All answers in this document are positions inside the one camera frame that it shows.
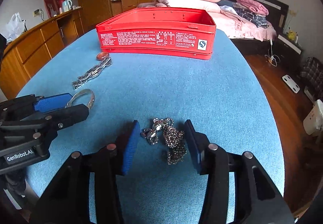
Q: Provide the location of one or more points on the plaid bag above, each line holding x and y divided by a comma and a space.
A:
311, 70

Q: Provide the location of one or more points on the red bottle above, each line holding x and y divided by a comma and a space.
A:
61, 2

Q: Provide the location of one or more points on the wooden sideboard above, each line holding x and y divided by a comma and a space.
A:
27, 50

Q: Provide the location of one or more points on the dark wooden headboard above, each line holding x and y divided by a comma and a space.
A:
277, 7

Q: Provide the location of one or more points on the dark nightstand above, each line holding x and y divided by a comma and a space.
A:
285, 50

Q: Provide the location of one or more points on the yellow plush toy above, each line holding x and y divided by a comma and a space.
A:
292, 34

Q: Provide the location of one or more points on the wooden door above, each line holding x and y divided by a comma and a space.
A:
93, 2

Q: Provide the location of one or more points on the red gift box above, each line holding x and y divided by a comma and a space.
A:
51, 7

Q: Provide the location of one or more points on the white bathroom scale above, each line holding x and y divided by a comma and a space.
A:
290, 84

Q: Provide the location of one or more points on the pink folded garment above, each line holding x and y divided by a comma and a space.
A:
249, 3

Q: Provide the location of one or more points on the stack of plaid clothes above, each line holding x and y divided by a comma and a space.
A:
257, 21

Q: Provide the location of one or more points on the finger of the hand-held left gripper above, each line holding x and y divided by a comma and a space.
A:
73, 114
53, 103

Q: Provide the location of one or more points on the bed with pink bedspread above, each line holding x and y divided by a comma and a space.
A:
252, 32

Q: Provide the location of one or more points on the silver bangle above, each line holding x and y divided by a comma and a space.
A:
91, 99

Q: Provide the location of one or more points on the wall socket with plug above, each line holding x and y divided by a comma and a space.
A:
37, 12

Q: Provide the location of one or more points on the white plastic bag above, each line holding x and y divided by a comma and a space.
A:
15, 27

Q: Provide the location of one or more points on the red tin box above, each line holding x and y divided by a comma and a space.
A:
151, 39

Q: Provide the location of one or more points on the white plastic container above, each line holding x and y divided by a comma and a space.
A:
313, 118

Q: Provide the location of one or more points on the blue tablecloth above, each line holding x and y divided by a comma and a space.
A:
176, 87

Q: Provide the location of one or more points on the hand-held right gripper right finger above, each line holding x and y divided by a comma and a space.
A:
193, 145

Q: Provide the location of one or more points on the silver wristwatch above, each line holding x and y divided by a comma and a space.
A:
92, 74

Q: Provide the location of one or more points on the light blue electric kettle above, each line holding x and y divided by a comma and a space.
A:
67, 5

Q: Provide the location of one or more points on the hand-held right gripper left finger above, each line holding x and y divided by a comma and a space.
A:
131, 148

